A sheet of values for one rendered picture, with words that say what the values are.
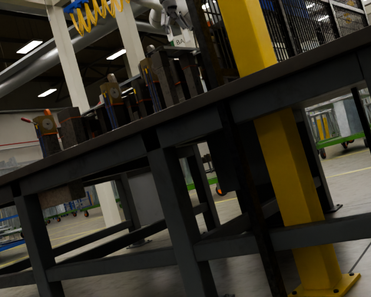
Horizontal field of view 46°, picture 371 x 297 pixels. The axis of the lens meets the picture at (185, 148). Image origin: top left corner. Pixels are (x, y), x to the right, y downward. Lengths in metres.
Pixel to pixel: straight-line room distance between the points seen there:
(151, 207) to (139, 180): 0.35
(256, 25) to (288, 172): 0.48
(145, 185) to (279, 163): 3.90
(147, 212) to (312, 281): 3.92
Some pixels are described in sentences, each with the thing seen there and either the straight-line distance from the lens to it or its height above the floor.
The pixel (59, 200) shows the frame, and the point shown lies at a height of 0.52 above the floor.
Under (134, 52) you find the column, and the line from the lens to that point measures 10.55.
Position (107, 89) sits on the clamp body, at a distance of 2.36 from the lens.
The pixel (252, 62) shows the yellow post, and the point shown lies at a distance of 1.44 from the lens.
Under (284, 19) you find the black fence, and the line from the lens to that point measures 1.96.
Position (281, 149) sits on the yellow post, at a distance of 1.41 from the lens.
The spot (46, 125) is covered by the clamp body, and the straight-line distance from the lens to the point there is 2.86.
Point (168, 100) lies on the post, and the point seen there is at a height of 0.78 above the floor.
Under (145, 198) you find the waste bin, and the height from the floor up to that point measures 0.31.
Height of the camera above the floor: 0.48
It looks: 3 degrees up
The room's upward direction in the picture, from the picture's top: 16 degrees counter-clockwise
